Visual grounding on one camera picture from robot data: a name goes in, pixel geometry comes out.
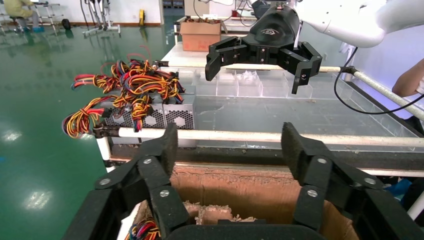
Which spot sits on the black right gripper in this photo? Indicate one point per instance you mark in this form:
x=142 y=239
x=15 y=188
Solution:
x=271 y=30

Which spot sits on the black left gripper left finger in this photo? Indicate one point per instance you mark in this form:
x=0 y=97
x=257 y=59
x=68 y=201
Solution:
x=165 y=205

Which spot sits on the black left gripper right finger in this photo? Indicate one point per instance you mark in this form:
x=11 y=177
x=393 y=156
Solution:
x=311 y=198

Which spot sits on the person's bare forearm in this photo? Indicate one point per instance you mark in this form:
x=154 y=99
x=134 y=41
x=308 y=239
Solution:
x=409 y=81

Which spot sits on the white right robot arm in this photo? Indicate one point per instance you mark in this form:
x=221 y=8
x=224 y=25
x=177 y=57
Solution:
x=348 y=23

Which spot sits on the clear acrylic divider tray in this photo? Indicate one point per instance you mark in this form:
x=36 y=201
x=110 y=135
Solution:
x=265 y=112

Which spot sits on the small closed-sided cardboard box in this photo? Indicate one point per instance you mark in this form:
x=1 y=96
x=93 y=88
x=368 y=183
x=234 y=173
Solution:
x=198 y=38

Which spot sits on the torn open cardboard box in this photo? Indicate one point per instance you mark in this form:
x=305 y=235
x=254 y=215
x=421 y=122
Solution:
x=238 y=192

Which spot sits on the blue plastic item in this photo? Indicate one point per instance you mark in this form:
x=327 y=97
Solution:
x=399 y=188

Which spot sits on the yellow floor sign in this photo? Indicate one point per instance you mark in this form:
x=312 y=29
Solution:
x=141 y=17

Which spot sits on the white equipment stand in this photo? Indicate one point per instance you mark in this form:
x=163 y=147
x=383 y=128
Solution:
x=102 y=28

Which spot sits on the metal rack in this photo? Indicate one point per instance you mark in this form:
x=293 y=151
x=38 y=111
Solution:
x=49 y=15

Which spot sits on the seated person in yellow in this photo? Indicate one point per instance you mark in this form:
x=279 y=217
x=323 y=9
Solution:
x=16 y=8

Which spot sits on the white frame pipe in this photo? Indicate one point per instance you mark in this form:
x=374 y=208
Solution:
x=104 y=149
x=387 y=94
x=232 y=135
x=328 y=69
x=418 y=205

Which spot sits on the white frame bar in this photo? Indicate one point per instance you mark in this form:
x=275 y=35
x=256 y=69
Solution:
x=391 y=172

